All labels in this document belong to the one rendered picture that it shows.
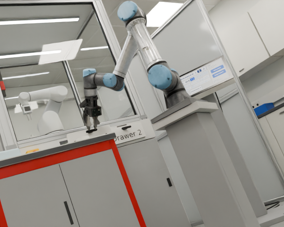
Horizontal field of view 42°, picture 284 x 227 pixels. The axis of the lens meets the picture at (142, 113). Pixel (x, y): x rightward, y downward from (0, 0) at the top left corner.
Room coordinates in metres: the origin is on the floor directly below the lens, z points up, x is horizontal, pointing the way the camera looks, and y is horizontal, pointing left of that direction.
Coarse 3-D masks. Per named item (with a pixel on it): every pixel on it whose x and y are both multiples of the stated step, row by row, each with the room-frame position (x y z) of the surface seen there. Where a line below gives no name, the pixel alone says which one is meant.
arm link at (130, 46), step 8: (128, 32) 2.02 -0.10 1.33; (128, 40) 2.02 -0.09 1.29; (128, 48) 2.03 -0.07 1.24; (136, 48) 2.06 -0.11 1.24; (120, 56) 2.05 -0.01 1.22; (128, 56) 2.04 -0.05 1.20; (120, 64) 2.05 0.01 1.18; (128, 64) 2.07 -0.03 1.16; (120, 72) 2.06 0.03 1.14; (120, 80) 2.08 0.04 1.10; (112, 88) 2.06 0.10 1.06; (120, 88) 2.11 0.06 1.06
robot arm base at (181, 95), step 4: (180, 88) 1.95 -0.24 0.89; (184, 88) 1.98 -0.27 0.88; (172, 92) 1.95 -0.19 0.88; (176, 92) 1.95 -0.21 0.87; (180, 92) 1.95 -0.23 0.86; (184, 92) 1.96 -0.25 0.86; (168, 96) 1.97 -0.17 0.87; (172, 96) 1.95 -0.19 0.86; (176, 96) 1.94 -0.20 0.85; (180, 96) 1.94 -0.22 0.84; (184, 96) 1.94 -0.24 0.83; (188, 96) 1.95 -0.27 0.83; (168, 100) 1.98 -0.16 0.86; (172, 100) 1.95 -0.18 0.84; (176, 100) 1.93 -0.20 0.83; (180, 100) 1.93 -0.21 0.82; (168, 104) 1.99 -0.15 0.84; (172, 104) 1.95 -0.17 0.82
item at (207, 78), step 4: (204, 76) 2.65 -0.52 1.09; (208, 76) 2.63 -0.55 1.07; (196, 80) 2.66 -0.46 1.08; (200, 80) 2.64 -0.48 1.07; (204, 80) 2.62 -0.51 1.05; (208, 80) 2.60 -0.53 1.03; (188, 84) 2.68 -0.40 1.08; (192, 84) 2.66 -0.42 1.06; (196, 84) 2.64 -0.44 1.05; (200, 84) 2.62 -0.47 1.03; (188, 88) 2.65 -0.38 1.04; (192, 88) 2.63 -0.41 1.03
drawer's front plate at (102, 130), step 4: (108, 124) 2.29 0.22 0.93; (92, 128) 2.22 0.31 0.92; (100, 128) 2.25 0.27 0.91; (104, 128) 2.26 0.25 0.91; (108, 128) 2.28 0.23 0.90; (76, 132) 2.16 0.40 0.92; (80, 132) 2.17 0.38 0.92; (84, 132) 2.19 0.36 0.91; (92, 132) 2.21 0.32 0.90; (96, 132) 2.23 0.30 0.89; (100, 132) 2.24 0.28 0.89; (104, 132) 2.26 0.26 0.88; (108, 132) 2.27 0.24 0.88; (68, 136) 2.13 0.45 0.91; (72, 136) 2.14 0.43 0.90; (76, 136) 2.15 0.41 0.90; (80, 136) 2.17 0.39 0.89; (92, 136) 2.21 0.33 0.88; (68, 140) 2.13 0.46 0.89; (72, 140) 2.13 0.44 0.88
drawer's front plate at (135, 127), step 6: (126, 126) 2.50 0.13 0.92; (132, 126) 2.53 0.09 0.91; (138, 126) 2.55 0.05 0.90; (120, 132) 2.47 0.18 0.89; (126, 132) 2.49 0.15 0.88; (132, 132) 2.52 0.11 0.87; (138, 132) 2.54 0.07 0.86; (144, 132) 2.57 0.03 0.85; (120, 138) 2.46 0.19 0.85; (126, 138) 2.48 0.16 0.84; (132, 138) 2.51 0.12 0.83; (138, 138) 2.54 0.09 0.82
